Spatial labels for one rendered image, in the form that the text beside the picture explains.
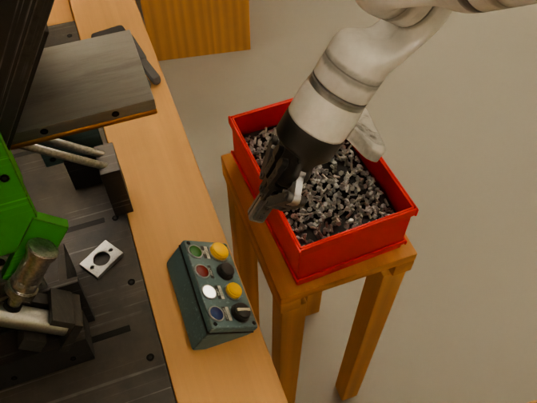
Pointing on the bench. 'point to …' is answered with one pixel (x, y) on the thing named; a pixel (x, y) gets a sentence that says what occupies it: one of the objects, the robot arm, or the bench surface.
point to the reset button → (233, 290)
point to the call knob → (241, 311)
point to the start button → (219, 251)
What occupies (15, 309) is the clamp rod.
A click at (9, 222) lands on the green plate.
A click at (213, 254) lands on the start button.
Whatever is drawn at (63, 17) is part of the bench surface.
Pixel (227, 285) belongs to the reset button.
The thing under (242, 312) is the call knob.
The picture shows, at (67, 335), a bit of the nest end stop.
